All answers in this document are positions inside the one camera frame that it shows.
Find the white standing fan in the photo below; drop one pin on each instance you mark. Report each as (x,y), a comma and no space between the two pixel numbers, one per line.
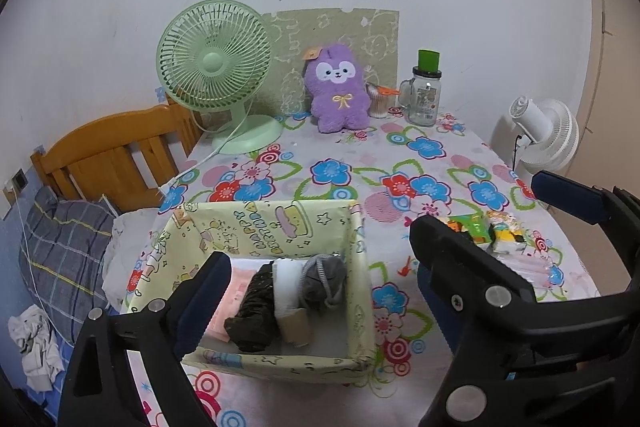
(550,132)

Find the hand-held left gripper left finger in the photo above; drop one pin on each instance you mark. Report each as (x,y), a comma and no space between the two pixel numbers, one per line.
(200,302)

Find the plaid pillow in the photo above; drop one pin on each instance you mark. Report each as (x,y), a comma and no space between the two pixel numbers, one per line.
(65,252)

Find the crumpled white cloth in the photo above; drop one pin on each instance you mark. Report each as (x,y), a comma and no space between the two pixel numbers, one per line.
(35,342)

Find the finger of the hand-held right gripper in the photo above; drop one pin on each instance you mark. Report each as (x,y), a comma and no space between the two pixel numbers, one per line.
(570,197)
(480,272)

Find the green cartoon board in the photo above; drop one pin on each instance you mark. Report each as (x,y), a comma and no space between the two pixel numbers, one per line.
(380,37)

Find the black crinkled bundle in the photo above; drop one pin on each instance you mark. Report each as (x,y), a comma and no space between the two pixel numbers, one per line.
(255,307)

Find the green desk fan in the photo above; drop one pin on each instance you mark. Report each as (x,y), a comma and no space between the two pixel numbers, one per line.
(212,62)

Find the clear plastic packet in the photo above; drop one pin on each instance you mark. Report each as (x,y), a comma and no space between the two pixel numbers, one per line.
(535,269)

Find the green orange tissue pack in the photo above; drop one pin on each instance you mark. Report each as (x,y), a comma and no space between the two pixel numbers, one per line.
(472,229)

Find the floral tablecloth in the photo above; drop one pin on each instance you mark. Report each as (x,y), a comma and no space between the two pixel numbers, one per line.
(350,187)

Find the wooden bed headboard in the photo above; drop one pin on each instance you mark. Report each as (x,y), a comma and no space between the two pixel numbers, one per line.
(100,142)

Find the cotton swab jar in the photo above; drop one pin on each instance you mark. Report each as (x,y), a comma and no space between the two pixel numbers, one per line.
(378,104)

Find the yellow fabric storage box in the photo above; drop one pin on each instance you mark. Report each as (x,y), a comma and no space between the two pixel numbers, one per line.
(280,222)

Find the yellow tissue pack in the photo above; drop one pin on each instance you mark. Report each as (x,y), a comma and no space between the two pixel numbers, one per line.
(507,234)

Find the white pillow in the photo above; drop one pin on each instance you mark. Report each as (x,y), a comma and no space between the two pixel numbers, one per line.
(125,247)

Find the glass mug with green lid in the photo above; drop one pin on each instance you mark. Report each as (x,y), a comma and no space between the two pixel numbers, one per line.
(425,102)

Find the pink packet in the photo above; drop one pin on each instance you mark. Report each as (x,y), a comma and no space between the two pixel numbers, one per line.
(235,297)

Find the purple plush toy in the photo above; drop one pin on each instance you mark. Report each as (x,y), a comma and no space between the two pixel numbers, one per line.
(340,112)

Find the grey sock ball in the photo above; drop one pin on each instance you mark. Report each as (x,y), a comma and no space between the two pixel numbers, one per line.
(330,277)

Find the beige door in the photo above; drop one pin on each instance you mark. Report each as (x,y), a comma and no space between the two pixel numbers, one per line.
(615,82)

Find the white cloth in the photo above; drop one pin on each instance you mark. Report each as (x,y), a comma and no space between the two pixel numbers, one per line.
(287,287)
(35,342)

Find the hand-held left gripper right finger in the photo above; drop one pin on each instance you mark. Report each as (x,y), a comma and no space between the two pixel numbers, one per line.
(437,312)

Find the wall socket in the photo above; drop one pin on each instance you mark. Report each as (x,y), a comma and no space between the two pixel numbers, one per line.
(20,179)

